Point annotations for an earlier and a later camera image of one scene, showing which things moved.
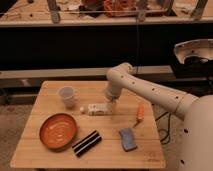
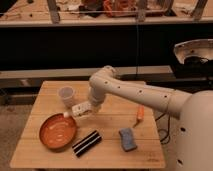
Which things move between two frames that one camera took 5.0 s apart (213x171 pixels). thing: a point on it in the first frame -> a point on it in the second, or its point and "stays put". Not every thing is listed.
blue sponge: x=127 y=139 stays put
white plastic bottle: x=98 y=109 -> x=78 y=109
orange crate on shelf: x=120 y=8 stays put
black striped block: x=87 y=142 stays put
